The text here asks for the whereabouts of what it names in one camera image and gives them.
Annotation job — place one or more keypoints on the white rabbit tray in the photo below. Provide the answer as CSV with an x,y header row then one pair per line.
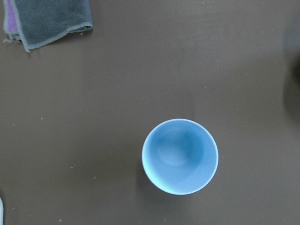
x,y
1,212

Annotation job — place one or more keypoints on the light blue plastic cup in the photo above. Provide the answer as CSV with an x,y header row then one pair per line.
x,y
180,156

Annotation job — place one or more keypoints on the grey folded cloth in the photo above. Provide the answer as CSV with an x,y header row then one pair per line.
x,y
36,23

